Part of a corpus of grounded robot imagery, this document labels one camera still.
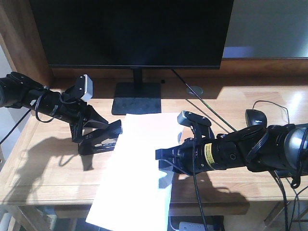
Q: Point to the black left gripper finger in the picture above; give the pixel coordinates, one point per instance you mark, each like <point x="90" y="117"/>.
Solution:
<point x="93" y="120"/>
<point x="76" y="130"/>

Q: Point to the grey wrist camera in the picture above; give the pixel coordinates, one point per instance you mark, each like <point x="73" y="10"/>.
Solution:
<point x="187" y="118"/>
<point x="84" y="88"/>

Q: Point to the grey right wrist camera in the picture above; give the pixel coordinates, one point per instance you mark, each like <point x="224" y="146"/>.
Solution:
<point x="187" y="118"/>

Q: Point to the white paper sheet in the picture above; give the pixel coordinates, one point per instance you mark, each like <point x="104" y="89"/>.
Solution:
<point x="134" y="194"/>

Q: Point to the black orange stapler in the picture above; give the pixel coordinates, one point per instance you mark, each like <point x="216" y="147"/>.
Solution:
<point x="100" y="140"/>

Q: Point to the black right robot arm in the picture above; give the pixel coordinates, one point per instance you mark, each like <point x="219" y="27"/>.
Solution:
<point x="283" y="148"/>

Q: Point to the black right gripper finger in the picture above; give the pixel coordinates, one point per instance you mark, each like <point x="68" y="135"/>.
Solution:
<point x="170" y="165"/>
<point x="169" y="153"/>

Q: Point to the black computer monitor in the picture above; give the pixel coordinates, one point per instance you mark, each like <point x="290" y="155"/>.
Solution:
<point x="135" y="35"/>

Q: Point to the white power strip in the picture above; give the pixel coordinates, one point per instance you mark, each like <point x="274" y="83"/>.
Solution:
<point x="188" y="226"/>

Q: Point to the grey desk cable grommet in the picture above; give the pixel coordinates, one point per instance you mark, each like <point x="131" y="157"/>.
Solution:
<point x="198" y="90"/>

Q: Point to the black computer mouse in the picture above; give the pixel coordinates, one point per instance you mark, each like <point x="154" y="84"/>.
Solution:
<point x="255" y="117"/>

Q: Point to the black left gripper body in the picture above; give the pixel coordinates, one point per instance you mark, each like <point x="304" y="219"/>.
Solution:
<point x="72" y="107"/>

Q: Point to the wooden desk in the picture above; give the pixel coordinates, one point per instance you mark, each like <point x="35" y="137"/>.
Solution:
<point x="45" y="169"/>

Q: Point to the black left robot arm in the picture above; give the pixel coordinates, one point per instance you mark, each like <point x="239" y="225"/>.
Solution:
<point x="18" y="90"/>

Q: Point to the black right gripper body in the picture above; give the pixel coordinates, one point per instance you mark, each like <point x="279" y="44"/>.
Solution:
<point x="211" y="154"/>

